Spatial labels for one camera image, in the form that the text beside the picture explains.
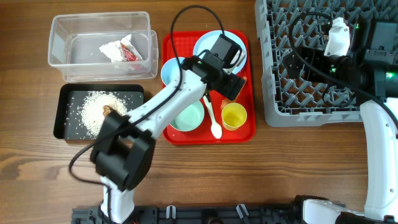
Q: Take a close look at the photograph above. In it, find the green bowl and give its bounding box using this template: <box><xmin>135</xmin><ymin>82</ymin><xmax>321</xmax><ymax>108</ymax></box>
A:
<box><xmin>170</xmin><ymin>101</ymin><xmax>205</xmax><ymax>132</ymax></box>

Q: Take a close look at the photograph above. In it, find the light blue bowl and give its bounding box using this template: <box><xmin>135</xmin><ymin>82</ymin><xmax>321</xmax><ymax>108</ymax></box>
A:
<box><xmin>160</xmin><ymin>57</ymin><xmax>185</xmax><ymax>87</ymax></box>

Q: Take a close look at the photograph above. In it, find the red foil wrapper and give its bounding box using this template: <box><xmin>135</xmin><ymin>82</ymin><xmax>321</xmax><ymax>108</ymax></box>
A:
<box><xmin>121</xmin><ymin>44</ymin><xmax>138</xmax><ymax>62</ymax></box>

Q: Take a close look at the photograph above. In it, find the white napkin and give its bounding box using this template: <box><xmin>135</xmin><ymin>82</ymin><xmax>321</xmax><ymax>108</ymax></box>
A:
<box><xmin>99</xmin><ymin>34</ymin><xmax>143</xmax><ymax>62</ymax></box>

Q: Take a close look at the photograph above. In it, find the brown food scrap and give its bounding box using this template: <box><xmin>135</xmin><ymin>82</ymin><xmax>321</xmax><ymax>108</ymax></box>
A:
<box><xmin>103</xmin><ymin>105</ymin><xmax>114</xmax><ymax>117</ymax></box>

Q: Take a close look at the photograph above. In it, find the white rice pile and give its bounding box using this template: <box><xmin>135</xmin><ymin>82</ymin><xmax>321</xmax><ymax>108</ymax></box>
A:
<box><xmin>63</xmin><ymin>91</ymin><xmax>143</xmax><ymax>140</ymax></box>

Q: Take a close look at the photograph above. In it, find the orange carrot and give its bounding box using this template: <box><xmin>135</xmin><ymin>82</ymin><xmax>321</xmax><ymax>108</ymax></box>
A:
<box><xmin>220</xmin><ymin>77</ymin><xmax>248</xmax><ymax>110</ymax></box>

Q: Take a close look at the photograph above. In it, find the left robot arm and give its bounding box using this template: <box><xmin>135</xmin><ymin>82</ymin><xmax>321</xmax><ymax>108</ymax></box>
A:
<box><xmin>90</xmin><ymin>34</ymin><xmax>246</xmax><ymax>223</ymax></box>

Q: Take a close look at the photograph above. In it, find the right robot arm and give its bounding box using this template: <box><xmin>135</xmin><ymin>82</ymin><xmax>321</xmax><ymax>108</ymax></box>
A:
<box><xmin>283</xmin><ymin>12</ymin><xmax>397</xmax><ymax>223</ymax></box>

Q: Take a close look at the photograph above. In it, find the grey dishwasher rack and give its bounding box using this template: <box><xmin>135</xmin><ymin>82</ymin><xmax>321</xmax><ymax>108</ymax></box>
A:
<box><xmin>254</xmin><ymin>0</ymin><xmax>397</xmax><ymax>127</ymax></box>

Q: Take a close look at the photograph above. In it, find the yellow cup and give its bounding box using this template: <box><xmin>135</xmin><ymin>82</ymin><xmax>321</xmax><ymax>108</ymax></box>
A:
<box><xmin>221</xmin><ymin>103</ymin><xmax>248</xmax><ymax>131</ymax></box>

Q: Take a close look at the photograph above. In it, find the white plastic spoon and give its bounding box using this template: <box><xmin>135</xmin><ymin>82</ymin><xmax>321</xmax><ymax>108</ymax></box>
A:
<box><xmin>203</xmin><ymin>94</ymin><xmax>223</xmax><ymax>139</ymax></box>

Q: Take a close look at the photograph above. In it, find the light blue plate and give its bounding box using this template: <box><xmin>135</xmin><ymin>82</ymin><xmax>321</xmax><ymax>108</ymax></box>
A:
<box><xmin>193</xmin><ymin>30</ymin><xmax>248</xmax><ymax>74</ymax></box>

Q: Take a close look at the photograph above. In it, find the black plastic tray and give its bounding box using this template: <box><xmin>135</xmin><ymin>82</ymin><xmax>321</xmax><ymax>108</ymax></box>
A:
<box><xmin>53</xmin><ymin>83</ymin><xmax>144</xmax><ymax>140</ymax></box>

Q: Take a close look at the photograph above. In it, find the clear plastic bin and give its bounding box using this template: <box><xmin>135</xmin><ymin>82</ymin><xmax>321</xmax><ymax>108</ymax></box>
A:
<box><xmin>48</xmin><ymin>11</ymin><xmax>159</xmax><ymax>82</ymax></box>

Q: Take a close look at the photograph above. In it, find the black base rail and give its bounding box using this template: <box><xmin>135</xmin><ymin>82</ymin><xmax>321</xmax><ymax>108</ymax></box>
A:
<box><xmin>71</xmin><ymin>203</ymin><xmax>299</xmax><ymax>224</ymax></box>

